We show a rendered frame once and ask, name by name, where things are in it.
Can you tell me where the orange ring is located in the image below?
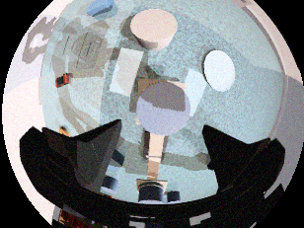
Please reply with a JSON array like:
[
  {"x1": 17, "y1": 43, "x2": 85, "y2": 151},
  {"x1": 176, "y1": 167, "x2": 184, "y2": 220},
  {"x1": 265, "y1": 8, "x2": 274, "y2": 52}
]
[{"x1": 59, "y1": 126, "x2": 69, "y2": 136}]

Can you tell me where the red toy car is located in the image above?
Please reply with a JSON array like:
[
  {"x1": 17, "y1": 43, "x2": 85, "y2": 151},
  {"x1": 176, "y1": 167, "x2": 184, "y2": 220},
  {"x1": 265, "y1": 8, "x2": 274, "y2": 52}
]
[{"x1": 55, "y1": 73, "x2": 69, "y2": 87}]

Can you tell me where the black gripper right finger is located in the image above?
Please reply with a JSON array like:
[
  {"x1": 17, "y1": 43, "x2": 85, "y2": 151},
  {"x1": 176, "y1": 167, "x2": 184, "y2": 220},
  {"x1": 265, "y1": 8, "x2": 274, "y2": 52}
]
[{"x1": 201, "y1": 124, "x2": 269, "y2": 192}]

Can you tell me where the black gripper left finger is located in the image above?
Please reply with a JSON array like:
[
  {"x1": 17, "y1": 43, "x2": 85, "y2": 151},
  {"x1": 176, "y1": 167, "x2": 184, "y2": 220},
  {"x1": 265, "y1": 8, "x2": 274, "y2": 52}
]
[{"x1": 41, "y1": 118, "x2": 121, "y2": 194}]

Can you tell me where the light blue cube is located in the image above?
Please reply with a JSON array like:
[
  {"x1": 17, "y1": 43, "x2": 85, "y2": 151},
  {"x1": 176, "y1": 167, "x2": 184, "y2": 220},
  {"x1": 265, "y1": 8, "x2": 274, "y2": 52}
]
[{"x1": 85, "y1": 0, "x2": 114, "y2": 17}]

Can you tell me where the light blue block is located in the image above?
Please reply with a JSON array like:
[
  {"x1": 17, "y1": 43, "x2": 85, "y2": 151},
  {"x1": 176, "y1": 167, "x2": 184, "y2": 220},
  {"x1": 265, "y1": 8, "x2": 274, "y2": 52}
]
[{"x1": 108, "y1": 149, "x2": 124, "y2": 171}]

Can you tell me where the pale pink cylinder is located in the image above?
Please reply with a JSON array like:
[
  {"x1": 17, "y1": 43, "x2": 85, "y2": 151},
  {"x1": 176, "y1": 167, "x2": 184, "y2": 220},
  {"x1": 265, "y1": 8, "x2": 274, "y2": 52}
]
[{"x1": 129, "y1": 9, "x2": 177, "y2": 50}]

